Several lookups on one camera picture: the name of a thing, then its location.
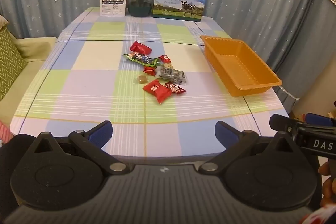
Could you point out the blue milk carton box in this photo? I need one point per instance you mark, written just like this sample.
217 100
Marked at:
179 1

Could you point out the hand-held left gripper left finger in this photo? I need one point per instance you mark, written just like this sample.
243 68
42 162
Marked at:
101 132

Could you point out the brown candy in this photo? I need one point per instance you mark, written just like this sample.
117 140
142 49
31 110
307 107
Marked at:
141 79

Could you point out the large red snack packet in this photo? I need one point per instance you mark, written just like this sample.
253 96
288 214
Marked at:
156 90
140 48

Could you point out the orange plastic tray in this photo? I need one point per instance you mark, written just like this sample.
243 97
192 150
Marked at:
244 66

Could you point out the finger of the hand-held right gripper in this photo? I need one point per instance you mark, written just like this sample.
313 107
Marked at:
319 119
283 123

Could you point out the yellow green candy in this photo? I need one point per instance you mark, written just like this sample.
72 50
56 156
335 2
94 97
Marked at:
168 65

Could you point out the dark green glass humidifier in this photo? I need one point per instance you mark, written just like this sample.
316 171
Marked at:
140 2

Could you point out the small red candy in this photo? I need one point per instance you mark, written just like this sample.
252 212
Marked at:
165 58

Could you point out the pink striped cloth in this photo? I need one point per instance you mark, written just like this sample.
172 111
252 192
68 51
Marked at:
4 132

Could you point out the clear dark snack packet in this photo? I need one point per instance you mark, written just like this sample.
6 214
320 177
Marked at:
172 74

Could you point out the green zigzag cushion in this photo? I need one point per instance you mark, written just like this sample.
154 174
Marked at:
10 61

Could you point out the green multicolour snack packet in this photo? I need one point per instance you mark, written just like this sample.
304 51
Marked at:
140 58

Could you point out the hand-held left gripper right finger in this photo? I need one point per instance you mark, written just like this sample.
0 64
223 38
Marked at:
225 132

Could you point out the red black strip packet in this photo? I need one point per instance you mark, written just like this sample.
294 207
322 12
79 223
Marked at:
175 87

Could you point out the person's right hand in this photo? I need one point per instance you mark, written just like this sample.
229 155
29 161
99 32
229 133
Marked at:
330 187

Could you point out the beige sofa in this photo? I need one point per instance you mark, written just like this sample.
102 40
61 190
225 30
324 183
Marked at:
31 56

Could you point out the small red snack packet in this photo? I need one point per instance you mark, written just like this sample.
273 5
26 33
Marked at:
149 71

